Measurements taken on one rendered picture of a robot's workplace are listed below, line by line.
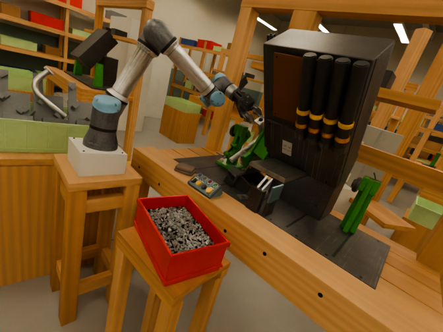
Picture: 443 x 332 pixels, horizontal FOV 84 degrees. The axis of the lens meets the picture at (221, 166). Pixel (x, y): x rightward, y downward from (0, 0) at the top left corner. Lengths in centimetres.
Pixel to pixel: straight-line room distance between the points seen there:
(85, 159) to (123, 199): 28
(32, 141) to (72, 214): 51
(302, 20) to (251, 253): 124
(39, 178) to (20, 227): 30
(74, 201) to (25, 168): 41
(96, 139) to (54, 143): 40
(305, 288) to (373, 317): 19
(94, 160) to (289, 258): 89
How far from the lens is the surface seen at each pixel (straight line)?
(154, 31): 122
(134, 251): 91
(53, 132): 158
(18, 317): 182
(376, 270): 115
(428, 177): 147
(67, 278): 150
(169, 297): 82
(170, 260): 74
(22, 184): 160
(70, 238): 133
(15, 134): 158
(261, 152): 117
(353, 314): 93
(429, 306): 119
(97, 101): 122
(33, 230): 176
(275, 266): 97
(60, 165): 133
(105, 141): 123
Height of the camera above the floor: 140
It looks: 19 degrees down
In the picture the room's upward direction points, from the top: 16 degrees clockwise
